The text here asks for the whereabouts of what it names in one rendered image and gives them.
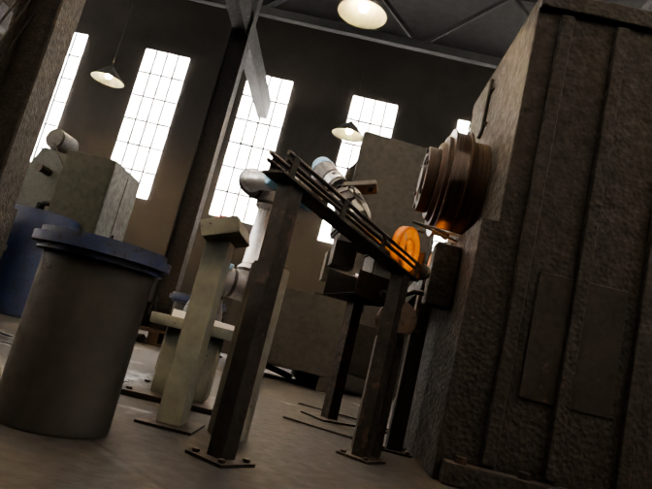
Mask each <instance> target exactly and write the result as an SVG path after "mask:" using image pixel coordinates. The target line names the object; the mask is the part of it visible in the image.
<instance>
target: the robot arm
mask: <svg viewBox="0 0 652 489"><path fill-rule="evenodd" d="M311 168H312V169H313V170H314V171H315V172H317V173H318V174H319V175H320V176H321V177H322V178H323V179H325V180H326V181H327V182H328V183H329V184H330V185H332V186H333V187H334V188H335V189H336V190H337V191H338V192H340V193H341V195H342V196H343V197H344V198H345V199H346V200H348V201H349V202H350V203H351V204H352V205H353V206H354V207H356V208H357V209H358V210H359V211H360V212H361V213H363V214H364V215H365V216H366V217H367V218H368V219H369V220H371V212H370V210H369V208H368V205H367V203H366V201H365V199H364V197H363V196H362V195H370V194H377V181H376V180H359V181H347V180H346V178H345V177H344V176H343V174H342V173H341V172H340V171H339V169H338V168H337V167H336V166H335V164H334V163H333V162H332V161H331V160H330V159H329V158H327V157H319V158H317V159H315V160H314V161H313V163H312V167H311ZM311 177H312V178H313V179H314V180H316V181H317V182H318V183H319V184H320V185H321V186H323V187H324V188H325V189H326V190H327V191H328V192H330V193H331V194H332V195H333V196H334V197H335V198H337V199H338V200H339V201H340V202H341V203H343V201H342V200H341V199H340V198H338V197H337V196H336V195H335V194H334V193H333V192H332V191H330V190H329V189H328V188H327V187H326V186H325V185H323V184H322V183H321V182H320V181H319V180H318V179H316V178H315V177H314V176H311ZM295 179H296V180H297V181H299V182H300V183H301V184H302V185H304V186H305V187H306V188H307V189H308V190H310V191H311V192H312V193H313V194H314V195H316V196H317V197H318V198H319V199H321V200H322V198H321V197H320V196H319V195H318V194H316V193H315V192H314V191H313V190H312V189H310V188H309V187H308V186H307V185H306V184H304V183H303V182H302V181H301V180H299V179H298V178H297V177H296V176H295ZM239 186H240V188H241V190H242V191H243V192H244V193H245V194H246V195H248V196H250V197H252V198H254V199H256V200H257V201H256V204H255V206H256V207H257V209H258V211H257V214H256V217H255V220H254V223H253V227H252V230H251V233H250V237H249V244H250V246H249V247H247V248H246V250H245V254H244V260H243V263H242V264H240V265H239V266H237V270H236V269H234V264H230V268H229V271H228V275H227V278H226V281H225V285H224V288H223V292H222V296H221V299H220V303H219V307H218V310H217V314H216V318H215V321H219V322H221V319H222V302H223V299H224V296H225V297H228V298H231V299H234V300H237V301H240V302H241V301H242V298H243V295H244V292H245V285H246V282H247V278H248V274H249V270H250V267H251V263H253V262H254V261H255V260H258V257H259V253H260V250H261V246H262V243H263V239H264V235H265V232H266V228H267V224H268V220H269V217H270V213H271V209H272V205H273V201H274V199H275V195H276V191H277V184H276V183H275V182H274V181H272V180H271V179H269V178H268V177H266V175H264V174H263V173H262V171H259V170H258V169H255V168H247V169H244V170H243V171H242V172H241V173H240V175H239Z"/></svg>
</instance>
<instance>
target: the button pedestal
mask: <svg viewBox="0 0 652 489"><path fill-rule="evenodd" d="M200 222H201V235H202V237H203V238H204V239H205V240H206V244H205V247H204V251H203V255H202V258H201V262H200V265H199V269H198V272H197V276H196V278H195V282H194V285H193V289H192V292H191V296H190V300H189V303H188V307H187V310H186V314H185V317H184V320H183V323H182V327H181V330H180V334H179V340H178V344H177V347H176V351H175V354H174V358H173V361H172V365H171V368H170V371H169V374H168V378H167V381H166V385H165V389H164V392H163V396H162V399H161V403H160V406H159V410H158V412H153V413H150V414H147V415H144V416H142V417H139V418H136V419H134V422H136V423H140V424H144V425H148V426H151V427H155V428H159V429H163V430H167V431H171V432H175V433H179V434H183V435H187V436H192V435H193V434H195V433H196V432H198V431H200V430H201V429H203V428H204V427H205V425H204V424H200V423H196V422H192V421H188V416H189V413H190V410H191V406H192V403H193V399H194V395H195V392H196V388H197V384H198V381H199V377H200V373H201V371H202V367H203V363H204V360H205V356H206V352H207V349H208V345H209V341H210V338H211V334H212V328H213V324H214V321H215V318H216V314H217V310H218V307H219V303H220V299H221V296H222V292H223V288H224V285H225V281H226V278H227V275H228V271H229V268H230V264H231V260H232V257H233V253H234V249H235V248H240V247H249V246H250V244H249V234H248V231H247V230H246V228H245V226H244V224H243V223H242V221H241V219H240V218H239V216H238V215H233V216H224V217H216V218H206V219H201V220H200Z"/></svg>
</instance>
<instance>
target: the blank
mask: <svg viewBox="0 0 652 489"><path fill-rule="evenodd" d="M392 240H393V241H394V242H396V243H397V244H398V245H399V246H400V247H401V248H403V249H405V247H406V245H407V250H406V252H407V253H408V254H409V255H411V256H412V257H413V258H414V259H415V260H416V261H417V260H418V256H419V251H420V241H419V236H418V233H417V231H416V230H415V229H414V228H413V227H409V226H402V227H400V228H399V229H398V230H397V231H396V232H395V234H394V236H393V239H392ZM391 245H392V244H391ZM392 246H393V245H392ZM393 247H394V248H395V249H396V250H398V249H397V248H396V247H395V246H393ZM398 251H399V252H400V253H401V254H402V255H403V256H405V255H404V254H403V253H402V252H401V251H400V250H398ZM390 257H392V258H393V259H394V260H395V261H396V262H398V263H399V264H400V265H401V266H402V267H404V268H405V269H406V270H407V271H409V272H410V271H411V270H412V267H411V266H409V265H408V264H407V263H406V262H405V261H404V260H402V259H401V258H400V257H399V256H398V255H396V254H395V253H394V252H393V251H392V250H390ZM405 258H406V259H407V260H408V261H409V262H411V263H412V264H413V265H414V266H415V264H414V263H413V262H412V261H411V260H410V259H408V258H407V257H406V256H405Z"/></svg>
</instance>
